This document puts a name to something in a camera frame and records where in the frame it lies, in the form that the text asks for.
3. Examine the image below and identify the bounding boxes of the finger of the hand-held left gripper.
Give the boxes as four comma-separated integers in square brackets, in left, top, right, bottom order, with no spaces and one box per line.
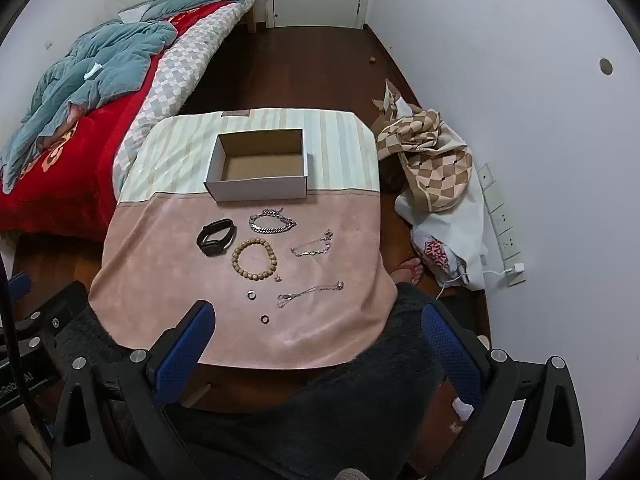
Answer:
[20,280,92,356]
[7,272,32,306]

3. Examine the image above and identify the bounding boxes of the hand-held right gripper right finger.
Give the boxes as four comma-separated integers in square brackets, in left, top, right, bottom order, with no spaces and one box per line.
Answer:
[421,302,587,480]

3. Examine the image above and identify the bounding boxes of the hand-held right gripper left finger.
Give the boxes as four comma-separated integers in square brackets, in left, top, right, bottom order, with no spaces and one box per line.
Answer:
[51,300,217,480]

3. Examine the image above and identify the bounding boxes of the wooden bead bracelet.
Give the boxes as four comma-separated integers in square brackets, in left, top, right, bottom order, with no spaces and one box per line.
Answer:
[231,238,277,283]

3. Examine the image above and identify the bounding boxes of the black smart band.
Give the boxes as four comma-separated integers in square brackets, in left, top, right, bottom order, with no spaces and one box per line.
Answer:
[196,218,237,258]

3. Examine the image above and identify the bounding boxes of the thin silver necklace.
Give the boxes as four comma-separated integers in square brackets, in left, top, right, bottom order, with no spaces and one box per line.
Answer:
[276,280,345,309]

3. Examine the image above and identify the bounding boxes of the thick silver chain bracelet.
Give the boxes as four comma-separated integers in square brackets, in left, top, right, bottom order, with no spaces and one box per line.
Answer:
[248,207,298,235]

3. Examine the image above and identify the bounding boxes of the thin silver bracelet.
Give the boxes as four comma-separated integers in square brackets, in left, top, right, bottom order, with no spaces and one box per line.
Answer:
[290,228,335,258]

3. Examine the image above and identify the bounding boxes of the white cardboard box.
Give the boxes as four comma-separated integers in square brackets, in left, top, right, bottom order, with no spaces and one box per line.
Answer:
[204,128,309,203]

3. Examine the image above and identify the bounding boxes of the red flip-flop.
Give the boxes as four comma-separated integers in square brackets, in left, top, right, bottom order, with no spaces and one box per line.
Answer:
[390,256,425,286]

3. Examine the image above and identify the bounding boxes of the black fleece pants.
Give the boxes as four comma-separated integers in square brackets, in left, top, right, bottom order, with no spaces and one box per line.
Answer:
[55,280,481,480]

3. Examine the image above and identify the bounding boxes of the bed with red blanket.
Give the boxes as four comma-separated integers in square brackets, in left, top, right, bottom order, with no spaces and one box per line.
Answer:
[0,0,251,241]

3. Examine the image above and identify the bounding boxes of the checkered beige bag pile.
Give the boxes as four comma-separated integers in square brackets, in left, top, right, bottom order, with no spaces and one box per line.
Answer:
[395,120,488,291]

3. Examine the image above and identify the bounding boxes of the white power strip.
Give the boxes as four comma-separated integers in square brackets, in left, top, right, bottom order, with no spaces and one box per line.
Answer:
[477,162,527,286]

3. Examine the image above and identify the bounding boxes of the beige checkered cloth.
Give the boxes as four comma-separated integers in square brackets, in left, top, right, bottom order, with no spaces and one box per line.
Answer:
[375,110,473,213]

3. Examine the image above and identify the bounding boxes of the teal quilt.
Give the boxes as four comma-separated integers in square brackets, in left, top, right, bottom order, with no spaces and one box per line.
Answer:
[0,0,258,195]

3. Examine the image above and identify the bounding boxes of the checkered bedsheet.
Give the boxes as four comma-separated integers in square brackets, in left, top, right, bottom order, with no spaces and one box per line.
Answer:
[111,2,261,196]

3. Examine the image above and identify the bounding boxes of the white charging cable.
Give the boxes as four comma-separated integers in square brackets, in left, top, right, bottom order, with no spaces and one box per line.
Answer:
[435,267,511,302]

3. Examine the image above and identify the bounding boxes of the wooden bed frame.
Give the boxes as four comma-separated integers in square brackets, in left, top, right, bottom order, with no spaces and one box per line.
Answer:
[245,0,266,33]

